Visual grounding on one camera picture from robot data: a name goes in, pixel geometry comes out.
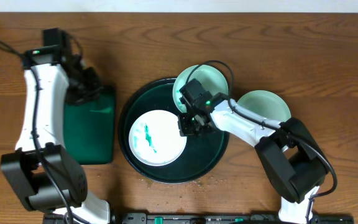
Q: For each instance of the white plate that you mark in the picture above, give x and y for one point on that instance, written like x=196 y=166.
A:
x=154 y=138
x=210 y=78
x=266 y=104

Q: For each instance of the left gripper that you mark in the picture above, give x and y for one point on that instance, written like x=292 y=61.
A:
x=84 y=94

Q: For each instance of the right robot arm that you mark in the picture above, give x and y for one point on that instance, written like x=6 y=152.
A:
x=292 y=160

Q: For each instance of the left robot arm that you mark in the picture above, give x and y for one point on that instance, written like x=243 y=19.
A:
x=41 y=172

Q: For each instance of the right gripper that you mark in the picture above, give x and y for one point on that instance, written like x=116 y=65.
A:
x=184 y=130

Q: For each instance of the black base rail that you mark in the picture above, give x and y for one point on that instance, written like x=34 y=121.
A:
x=143 y=218

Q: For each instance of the black rectangular water tray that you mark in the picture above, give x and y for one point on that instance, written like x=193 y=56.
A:
x=89 y=129

